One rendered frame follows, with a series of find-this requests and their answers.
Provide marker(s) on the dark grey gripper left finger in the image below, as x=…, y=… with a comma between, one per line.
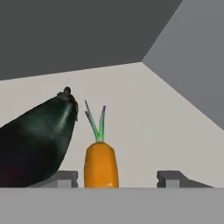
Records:
x=66, y=178

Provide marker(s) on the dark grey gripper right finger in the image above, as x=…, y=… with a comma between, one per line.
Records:
x=172, y=179

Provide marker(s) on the orange carrot with green top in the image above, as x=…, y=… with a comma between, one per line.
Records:
x=101, y=166

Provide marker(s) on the dark green eggplant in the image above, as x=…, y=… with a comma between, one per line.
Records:
x=35, y=140

